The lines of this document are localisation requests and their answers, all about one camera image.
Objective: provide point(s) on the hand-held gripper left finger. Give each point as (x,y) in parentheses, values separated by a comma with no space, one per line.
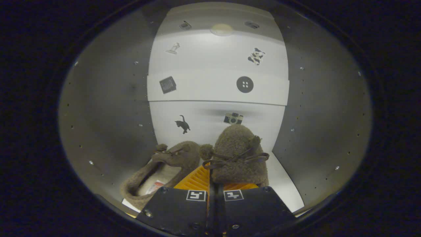
(177,210)

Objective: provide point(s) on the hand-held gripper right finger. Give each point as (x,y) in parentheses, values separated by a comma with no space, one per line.
(250,210)

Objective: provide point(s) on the round cabinet light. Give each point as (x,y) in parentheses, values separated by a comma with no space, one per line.
(222,29)

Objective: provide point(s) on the brown fuzzy shoe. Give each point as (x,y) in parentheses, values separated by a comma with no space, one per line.
(177,156)
(235,144)

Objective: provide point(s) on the grey shoe cabinet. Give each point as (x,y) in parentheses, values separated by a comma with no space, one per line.
(105,108)

